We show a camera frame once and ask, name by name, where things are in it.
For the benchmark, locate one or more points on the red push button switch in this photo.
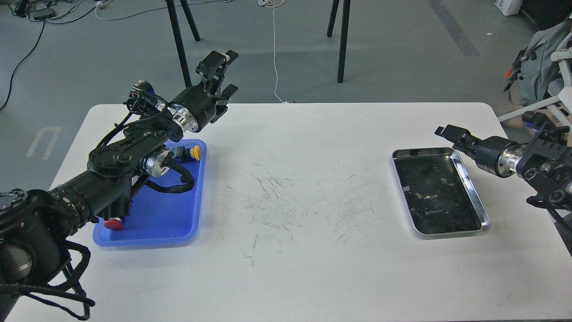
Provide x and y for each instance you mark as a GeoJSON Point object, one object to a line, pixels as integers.
{"type": "Point", "coordinates": [114, 224]}

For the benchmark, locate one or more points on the silver metal tray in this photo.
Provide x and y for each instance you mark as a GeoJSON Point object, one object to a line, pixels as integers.
{"type": "Point", "coordinates": [443, 203]}

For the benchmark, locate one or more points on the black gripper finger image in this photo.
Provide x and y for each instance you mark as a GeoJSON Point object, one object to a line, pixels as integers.
{"type": "Point", "coordinates": [457, 135]}
{"type": "Point", "coordinates": [222, 100]}
{"type": "Point", "coordinates": [213, 67]}
{"type": "Point", "coordinates": [466, 147]}

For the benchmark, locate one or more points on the blue plastic tray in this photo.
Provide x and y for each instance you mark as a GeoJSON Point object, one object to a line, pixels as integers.
{"type": "Point", "coordinates": [156, 218]}

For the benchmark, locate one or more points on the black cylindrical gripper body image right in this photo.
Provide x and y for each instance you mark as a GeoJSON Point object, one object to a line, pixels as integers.
{"type": "Point", "coordinates": [497, 155]}

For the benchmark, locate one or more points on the yellow push button switch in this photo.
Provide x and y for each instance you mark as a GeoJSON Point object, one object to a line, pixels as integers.
{"type": "Point", "coordinates": [182, 154]}

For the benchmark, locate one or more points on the grey backpack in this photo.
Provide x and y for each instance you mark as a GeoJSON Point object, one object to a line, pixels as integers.
{"type": "Point", "coordinates": [533, 70]}

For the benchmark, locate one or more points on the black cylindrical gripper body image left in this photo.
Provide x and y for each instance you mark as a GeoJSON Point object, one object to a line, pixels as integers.
{"type": "Point", "coordinates": [193, 108]}

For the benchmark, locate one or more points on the black tripod leg right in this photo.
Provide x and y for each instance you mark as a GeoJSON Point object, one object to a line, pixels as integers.
{"type": "Point", "coordinates": [346, 13]}

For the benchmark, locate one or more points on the black tripod leg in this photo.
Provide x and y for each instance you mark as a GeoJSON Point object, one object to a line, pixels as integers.
{"type": "Point", "coordinates": [346, 13]}
{"type": "Point", "coordinates": [173, 17]}

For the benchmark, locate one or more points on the white box on floor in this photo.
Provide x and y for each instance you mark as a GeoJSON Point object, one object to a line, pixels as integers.
{"type": "Point", "coordinates": [509, 7]}

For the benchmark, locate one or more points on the black tripod leg left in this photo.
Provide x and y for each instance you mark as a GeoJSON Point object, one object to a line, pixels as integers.
{"type": "Point", "coordinates": [173, 17]}

